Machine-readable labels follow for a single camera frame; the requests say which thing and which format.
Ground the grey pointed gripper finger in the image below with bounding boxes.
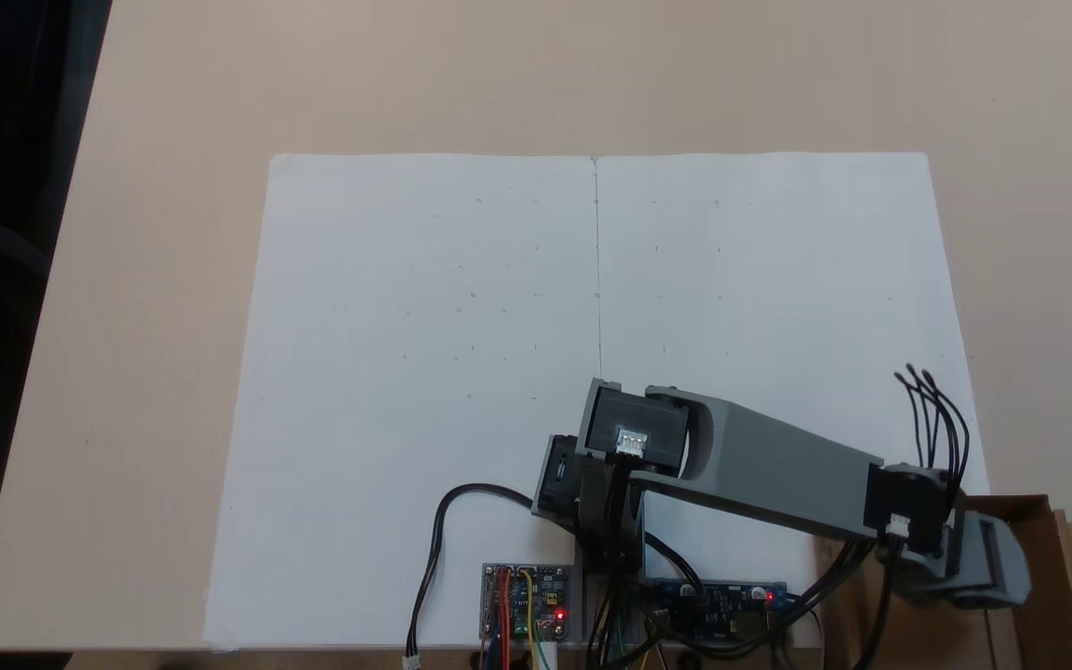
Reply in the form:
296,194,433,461
999,523,1033,603

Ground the brown cardboard box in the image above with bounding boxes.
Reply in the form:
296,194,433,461
811,495,1072,670

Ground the blue circuit board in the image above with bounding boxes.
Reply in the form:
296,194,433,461
643,579,791,645

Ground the white paper sheet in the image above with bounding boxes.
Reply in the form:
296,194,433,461
204,152,991,650

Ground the black arm wire bundle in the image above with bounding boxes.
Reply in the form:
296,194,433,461
773,535,905,648

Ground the black gripper wire loop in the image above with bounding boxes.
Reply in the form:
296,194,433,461
893,364,972,499

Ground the circuit board with coloured wires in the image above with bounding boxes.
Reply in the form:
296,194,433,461
480,563,572,645

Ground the yellow wire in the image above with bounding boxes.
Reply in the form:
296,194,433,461
519,569,556,670

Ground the red wire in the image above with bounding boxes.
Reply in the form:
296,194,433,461
497,569,513,670

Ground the black cable with white plug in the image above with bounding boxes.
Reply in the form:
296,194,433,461
403,483,579,670

